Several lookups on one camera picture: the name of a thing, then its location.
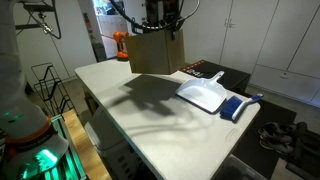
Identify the brown cardboard box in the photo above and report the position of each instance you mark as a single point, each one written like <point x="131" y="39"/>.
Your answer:
<point x="155" y="53"/>

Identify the blue white hand brush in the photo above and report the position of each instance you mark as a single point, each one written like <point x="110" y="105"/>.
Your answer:
<point x="238" y="106"/>

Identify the black red-trimmed tray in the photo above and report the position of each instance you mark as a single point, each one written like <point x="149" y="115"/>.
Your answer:
<point x="230" y="75"/>

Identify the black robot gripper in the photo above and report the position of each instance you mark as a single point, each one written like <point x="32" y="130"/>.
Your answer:
<point x="163" y="15"/>

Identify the white laundry basket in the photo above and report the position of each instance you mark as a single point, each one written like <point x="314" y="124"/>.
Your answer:
<point x="113" y="146"/>

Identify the grey sneaker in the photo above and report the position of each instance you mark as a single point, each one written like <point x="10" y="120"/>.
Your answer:
<point x="276" y="146"/>
<point x="275" y="130"/>

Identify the black floor mat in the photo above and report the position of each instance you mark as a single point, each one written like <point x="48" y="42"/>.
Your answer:
<point x="266" y="133"/>

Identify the white plastic dustpan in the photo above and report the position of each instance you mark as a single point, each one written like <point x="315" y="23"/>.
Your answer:
<point x="203" y="91"/>

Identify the wooden board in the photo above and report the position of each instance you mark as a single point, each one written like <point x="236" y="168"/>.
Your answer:
<point x="85" y="146"/>

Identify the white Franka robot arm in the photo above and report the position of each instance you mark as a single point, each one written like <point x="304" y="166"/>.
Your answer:
<point x="16" y="110"/>

